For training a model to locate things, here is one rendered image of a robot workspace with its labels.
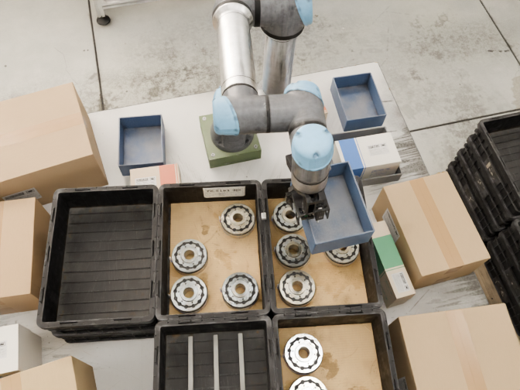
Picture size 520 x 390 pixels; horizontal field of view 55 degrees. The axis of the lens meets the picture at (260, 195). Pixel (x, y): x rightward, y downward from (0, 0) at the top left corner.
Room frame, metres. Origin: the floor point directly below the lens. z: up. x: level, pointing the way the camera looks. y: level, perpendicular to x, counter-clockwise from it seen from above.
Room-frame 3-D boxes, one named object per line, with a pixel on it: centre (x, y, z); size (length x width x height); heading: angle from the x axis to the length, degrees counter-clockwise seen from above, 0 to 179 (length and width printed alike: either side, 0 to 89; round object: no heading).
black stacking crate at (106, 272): (0.45, 0.42, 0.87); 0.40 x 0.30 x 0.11; 7
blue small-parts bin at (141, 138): (0.92, 0.42, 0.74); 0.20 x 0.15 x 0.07; 10
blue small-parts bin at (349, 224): (0.55, -0.18, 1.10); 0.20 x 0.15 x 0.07; 17
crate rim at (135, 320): (0.45, 0.42, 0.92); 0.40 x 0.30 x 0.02; 7
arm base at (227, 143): (0.97, 0.11, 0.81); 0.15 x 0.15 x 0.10
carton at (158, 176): (0.76, 0.35, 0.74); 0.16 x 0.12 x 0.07; 103
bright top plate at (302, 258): (0.52, -0.11, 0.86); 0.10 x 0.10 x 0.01
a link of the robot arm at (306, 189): (0.50, -0.10, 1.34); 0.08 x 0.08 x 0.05
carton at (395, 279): (0.53, -0.40, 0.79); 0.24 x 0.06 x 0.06; 19
